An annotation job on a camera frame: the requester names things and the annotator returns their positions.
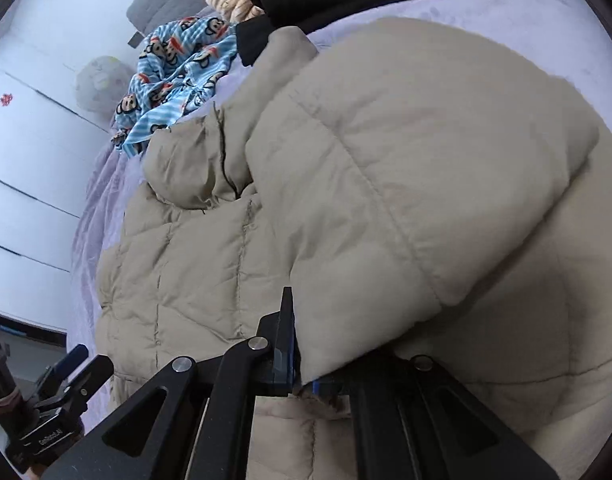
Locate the beige puffer jacket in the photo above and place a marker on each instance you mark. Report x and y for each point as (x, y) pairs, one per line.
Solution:
(385, 185)

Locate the blue monkey-print garment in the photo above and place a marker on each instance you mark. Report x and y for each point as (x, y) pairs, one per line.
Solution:
(171, 70)

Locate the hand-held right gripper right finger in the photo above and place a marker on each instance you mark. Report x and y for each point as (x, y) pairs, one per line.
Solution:
(331, 389)

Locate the white wardrobe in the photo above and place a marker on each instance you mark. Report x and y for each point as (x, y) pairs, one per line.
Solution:
(31, 170)

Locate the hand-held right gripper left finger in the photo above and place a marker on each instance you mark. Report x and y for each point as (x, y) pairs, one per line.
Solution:
(283, 355)

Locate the red sticker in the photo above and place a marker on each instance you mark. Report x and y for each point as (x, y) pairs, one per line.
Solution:
(6, 99)

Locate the lilac embossed blanket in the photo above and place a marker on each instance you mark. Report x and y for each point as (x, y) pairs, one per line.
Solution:
(510, 5)

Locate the white round plush ball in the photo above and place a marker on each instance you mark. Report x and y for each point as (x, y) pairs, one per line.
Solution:
(100, 85)

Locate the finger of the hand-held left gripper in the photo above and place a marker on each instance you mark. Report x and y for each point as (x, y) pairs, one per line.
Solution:
(93, 375)
(70, 360)

